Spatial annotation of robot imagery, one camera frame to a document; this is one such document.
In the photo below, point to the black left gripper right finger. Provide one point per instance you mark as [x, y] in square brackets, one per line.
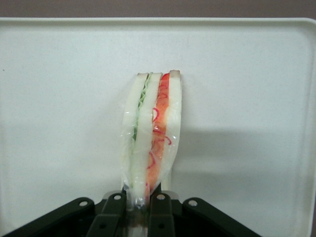
[161, 214]

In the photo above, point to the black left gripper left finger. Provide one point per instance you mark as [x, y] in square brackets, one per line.
[111, 214]

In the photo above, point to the triangle sandwich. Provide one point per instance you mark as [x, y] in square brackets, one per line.
[153, 128]

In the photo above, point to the beige plastic tray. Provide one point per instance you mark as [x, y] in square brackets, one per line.
[61, 98]

